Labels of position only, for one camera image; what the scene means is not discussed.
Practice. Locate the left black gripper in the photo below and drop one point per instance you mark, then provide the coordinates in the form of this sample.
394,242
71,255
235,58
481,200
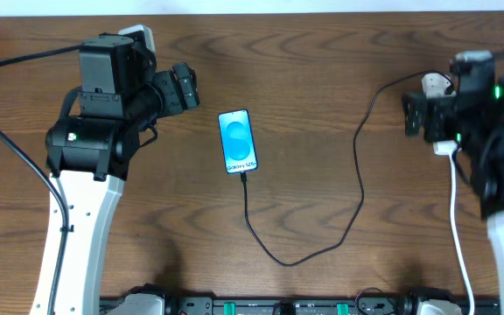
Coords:
184,85

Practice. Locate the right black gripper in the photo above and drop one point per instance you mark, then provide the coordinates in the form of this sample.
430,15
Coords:
416,115

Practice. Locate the blue Galaxy smartphone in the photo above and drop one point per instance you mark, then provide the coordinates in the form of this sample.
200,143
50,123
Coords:
237,141

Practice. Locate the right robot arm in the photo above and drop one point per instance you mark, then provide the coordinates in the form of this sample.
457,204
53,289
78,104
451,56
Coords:
467,107

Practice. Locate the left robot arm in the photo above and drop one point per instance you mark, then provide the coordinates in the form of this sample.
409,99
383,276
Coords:
89,150

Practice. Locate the white power strip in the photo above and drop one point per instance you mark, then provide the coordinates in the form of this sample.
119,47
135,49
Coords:
445,148

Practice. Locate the white USB wall charger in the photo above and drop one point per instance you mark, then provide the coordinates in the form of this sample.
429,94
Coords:
437,85

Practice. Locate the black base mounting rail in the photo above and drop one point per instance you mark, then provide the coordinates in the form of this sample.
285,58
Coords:
216,306

